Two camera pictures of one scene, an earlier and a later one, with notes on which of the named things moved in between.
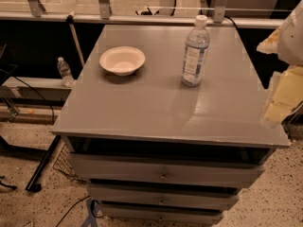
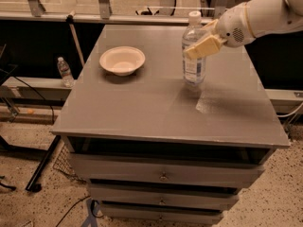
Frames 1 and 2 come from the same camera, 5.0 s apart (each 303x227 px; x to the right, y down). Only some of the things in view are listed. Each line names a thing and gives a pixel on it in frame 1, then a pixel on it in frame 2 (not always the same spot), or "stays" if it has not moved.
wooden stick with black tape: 71,21 stays
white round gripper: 292,43 to 233,26
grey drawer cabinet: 152,150 stays
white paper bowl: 123,61 stays
